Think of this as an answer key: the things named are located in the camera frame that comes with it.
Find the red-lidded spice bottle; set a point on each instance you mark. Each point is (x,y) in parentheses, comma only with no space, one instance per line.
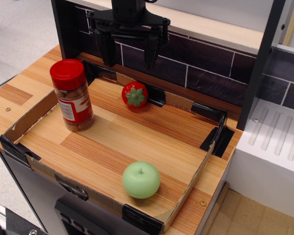
(71,88)

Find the white toy sink drainboard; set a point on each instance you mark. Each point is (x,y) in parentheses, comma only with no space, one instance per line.
(262,167)

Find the cardboard fence with black tape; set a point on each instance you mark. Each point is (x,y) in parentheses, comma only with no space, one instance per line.
(51,162)

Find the black toy oven front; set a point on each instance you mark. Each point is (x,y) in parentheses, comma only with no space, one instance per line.
(83,219)

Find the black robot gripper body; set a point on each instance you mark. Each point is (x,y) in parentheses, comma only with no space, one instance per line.
(128,19)

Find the red toy tomato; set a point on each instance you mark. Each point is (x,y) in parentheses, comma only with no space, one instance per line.
(135,94)

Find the brass screw front right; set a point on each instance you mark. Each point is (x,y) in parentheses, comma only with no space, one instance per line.
(203,203)

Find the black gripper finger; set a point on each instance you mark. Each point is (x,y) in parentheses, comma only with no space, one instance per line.
(106,46)
(152,45)

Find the black shelf frame with wood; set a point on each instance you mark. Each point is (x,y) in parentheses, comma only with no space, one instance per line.
(212,63)

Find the green toy apple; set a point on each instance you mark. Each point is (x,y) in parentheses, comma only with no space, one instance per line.
(141,180)

